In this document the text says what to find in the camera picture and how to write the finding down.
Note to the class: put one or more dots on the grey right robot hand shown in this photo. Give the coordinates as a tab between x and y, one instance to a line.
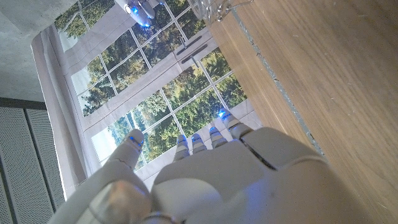
140	11

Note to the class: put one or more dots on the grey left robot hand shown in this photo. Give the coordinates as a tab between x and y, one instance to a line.
224	180

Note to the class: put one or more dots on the clear glass hinged jar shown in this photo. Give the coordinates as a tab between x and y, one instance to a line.
208	9

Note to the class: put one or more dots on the printed window forest backdrop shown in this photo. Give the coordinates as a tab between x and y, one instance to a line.
140	77

